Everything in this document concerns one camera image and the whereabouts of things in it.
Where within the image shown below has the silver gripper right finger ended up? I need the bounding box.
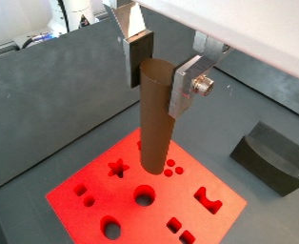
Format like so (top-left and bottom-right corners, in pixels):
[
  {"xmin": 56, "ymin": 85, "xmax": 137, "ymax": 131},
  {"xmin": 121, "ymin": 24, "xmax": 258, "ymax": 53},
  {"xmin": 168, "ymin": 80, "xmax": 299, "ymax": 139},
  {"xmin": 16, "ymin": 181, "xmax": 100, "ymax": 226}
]
[{"xmin": 168, "ymin": 31, "xmax": 231, "ymax": 119}]

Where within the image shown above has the brown oval peg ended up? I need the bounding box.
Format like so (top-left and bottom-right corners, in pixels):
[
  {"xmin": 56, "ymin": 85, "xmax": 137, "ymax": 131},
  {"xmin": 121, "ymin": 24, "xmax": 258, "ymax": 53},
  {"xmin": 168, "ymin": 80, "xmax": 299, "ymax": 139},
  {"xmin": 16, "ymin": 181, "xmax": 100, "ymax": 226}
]
[{"xmin": 140, "ymin": 58, "xmax": 176, "ymax": 174}]

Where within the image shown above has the dark grey cradle block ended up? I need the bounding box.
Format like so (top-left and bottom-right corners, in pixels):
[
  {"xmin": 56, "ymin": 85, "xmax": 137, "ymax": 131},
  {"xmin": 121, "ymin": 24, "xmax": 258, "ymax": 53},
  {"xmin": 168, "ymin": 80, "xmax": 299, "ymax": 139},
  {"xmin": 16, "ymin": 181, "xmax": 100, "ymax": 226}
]
[{"xmin": 231, "ymin": 122, "xmax": 299, "ymax": 196}]

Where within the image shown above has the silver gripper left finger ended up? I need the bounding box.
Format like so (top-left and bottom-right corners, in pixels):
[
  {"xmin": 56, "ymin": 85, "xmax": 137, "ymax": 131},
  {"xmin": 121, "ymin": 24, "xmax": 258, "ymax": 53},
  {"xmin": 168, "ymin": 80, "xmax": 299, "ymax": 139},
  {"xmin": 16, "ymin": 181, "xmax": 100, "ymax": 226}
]
[{"xmin": 104, "ymin": 1, "xmax": 153, "ymax": 88}]

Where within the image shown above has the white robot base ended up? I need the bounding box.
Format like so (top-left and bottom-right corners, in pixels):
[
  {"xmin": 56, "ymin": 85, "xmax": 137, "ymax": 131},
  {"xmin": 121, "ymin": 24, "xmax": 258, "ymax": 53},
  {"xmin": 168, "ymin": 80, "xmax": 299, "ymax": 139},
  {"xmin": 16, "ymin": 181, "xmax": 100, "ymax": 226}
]
[{"xmin": 21, "ymin": 0, "xmax": 95, "ymax": 49}]

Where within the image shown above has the grey foam side panel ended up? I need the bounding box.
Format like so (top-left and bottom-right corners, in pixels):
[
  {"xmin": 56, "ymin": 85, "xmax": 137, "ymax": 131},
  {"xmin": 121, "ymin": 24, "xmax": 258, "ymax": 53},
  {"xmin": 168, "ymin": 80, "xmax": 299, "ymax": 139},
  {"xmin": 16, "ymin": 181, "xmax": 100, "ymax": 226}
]
[{"xmin": 0, "ymin": 20, "xmax": 139, "ymax": 187}]

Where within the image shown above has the red shape sorter board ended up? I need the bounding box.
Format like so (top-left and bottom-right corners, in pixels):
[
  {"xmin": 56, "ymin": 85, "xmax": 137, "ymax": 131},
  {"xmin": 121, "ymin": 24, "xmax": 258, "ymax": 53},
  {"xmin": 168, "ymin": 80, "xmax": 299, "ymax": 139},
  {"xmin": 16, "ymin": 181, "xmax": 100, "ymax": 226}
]
[{"xmin": 47, "ymin": 132, "xmax": 247, "ymax": 244}]

